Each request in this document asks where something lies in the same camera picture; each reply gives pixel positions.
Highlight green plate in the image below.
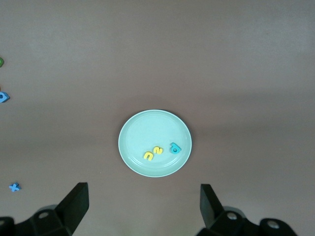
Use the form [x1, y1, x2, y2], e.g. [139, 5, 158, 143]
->
[118, 109, 193, 178]

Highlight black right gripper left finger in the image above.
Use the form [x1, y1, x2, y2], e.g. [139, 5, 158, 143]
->
[0, 181, 90, 236]

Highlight brown paper table cover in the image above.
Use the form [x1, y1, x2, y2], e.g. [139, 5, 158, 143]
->
[0, 0, 315, 236]

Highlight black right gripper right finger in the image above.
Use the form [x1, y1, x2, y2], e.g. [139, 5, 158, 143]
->
[195, 183, 300, 236]

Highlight teal foam letter p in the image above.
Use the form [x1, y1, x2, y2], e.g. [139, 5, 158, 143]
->
[169, 142, 182, 155]

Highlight blue foam letter x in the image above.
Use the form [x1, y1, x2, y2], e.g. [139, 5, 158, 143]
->
[8, 182, 22, 193]

